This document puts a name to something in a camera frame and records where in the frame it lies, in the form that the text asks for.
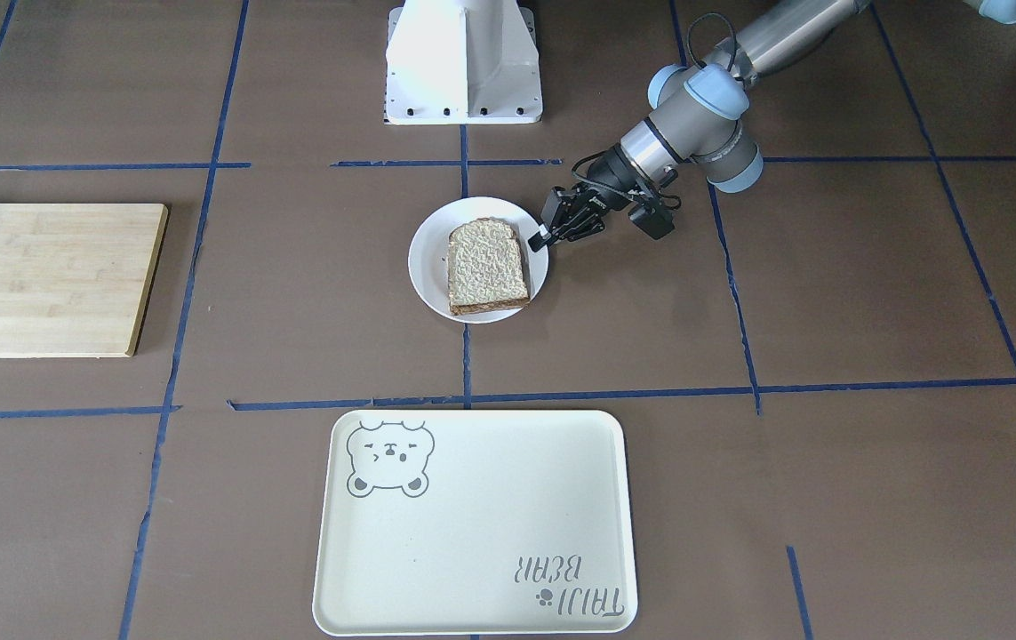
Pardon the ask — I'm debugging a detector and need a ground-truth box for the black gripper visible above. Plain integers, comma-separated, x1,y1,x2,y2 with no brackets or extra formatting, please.
528,146,681,251

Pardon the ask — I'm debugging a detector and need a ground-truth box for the bread slice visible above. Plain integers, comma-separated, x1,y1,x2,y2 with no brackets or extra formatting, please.
447,218,531,304
448,297,531,316

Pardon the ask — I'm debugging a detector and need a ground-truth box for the white round plate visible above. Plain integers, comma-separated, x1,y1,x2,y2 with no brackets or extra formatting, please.
407,197,549,324

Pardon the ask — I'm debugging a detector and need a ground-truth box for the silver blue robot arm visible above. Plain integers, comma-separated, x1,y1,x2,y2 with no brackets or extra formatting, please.
527,1,867,252

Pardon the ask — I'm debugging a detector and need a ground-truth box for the cream bear serving tray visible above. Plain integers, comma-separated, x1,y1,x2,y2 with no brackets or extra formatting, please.
312,410,639,636

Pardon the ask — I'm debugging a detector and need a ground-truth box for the bamboo cutting board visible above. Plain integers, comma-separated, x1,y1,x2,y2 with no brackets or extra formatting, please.
0,204,169,359

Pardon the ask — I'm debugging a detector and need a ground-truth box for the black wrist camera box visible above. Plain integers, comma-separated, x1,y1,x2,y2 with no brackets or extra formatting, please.
627,198,676,240

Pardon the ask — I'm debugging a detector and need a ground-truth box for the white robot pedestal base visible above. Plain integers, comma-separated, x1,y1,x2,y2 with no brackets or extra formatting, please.
383,1,544,126

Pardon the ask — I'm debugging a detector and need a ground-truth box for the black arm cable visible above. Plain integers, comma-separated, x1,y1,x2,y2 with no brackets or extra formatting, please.
687,12,740,72

